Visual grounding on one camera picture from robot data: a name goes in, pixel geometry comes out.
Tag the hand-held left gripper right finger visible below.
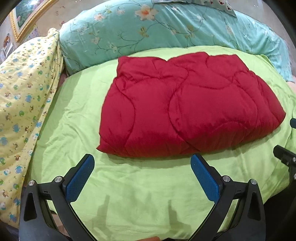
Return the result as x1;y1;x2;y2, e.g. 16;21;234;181
188;153;266;241

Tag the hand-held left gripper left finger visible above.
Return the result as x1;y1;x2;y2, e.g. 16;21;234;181
20;153;102;241

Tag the red quilt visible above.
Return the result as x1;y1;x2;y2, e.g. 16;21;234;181
97;51;287;159

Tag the green bed sheet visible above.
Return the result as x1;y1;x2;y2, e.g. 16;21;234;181
24;45;296;241

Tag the pink bed sheet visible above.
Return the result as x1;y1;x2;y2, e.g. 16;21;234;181
57;71;70;91

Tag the yellow printed blanket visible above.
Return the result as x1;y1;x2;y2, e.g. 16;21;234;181
0;28;64;229

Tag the teal floral pillow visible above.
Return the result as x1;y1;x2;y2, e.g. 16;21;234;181
59;0;293;81

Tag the gold picture frame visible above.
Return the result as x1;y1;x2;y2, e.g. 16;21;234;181
10;0;59;42

